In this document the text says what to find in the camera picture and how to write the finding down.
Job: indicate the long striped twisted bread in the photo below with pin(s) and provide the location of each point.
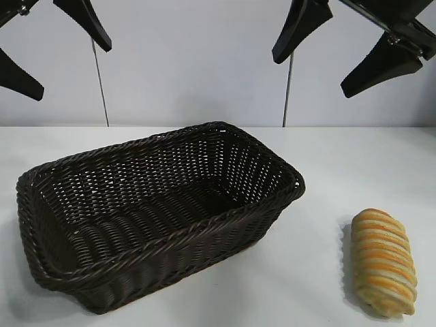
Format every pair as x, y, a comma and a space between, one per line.
383, 265

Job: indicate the dark brown wicker basket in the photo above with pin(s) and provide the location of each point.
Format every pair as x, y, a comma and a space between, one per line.
136, 245

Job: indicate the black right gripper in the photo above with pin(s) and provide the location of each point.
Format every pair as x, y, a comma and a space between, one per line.
391, 13

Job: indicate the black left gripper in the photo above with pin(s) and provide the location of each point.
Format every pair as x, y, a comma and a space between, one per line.
10, 8

